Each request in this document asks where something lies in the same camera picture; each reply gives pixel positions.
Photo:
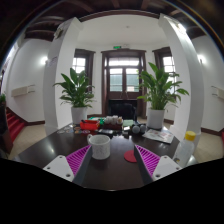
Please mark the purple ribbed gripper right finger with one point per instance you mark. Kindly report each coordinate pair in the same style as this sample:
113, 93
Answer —
153, 167

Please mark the red round coaster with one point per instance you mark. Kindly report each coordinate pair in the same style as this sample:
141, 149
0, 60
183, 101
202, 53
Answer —
129, 156

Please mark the black flat device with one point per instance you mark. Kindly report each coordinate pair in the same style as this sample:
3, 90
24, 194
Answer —
107, 132

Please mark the red carpeted staircase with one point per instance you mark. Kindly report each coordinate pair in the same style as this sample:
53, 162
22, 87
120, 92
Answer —
15, 124

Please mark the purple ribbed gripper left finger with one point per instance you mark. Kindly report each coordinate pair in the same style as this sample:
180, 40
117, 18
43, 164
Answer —
72, 167

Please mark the dark wooden double door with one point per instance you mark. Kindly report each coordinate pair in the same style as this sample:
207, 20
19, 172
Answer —
120, 78

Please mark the white speckled ceramic mug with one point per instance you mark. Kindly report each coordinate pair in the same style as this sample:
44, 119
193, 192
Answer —
100, 146

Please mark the clear bottle yellow cap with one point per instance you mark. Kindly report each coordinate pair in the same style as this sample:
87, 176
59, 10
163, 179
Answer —
185, 149

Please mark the brown tray with cups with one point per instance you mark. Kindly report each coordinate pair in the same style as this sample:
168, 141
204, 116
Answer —
113, 122

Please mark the left green potted plant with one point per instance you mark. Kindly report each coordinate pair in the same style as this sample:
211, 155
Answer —
76, 91

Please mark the green potted plant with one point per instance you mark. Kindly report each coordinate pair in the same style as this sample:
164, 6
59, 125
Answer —
76, 91
161, 91

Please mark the printed paper sheet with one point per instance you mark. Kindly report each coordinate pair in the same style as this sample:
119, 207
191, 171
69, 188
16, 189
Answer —
162, 136

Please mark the red plastic box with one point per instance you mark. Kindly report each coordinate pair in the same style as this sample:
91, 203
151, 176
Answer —
89, 125

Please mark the right green potted plant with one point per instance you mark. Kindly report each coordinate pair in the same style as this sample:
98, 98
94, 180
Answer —
161, 91

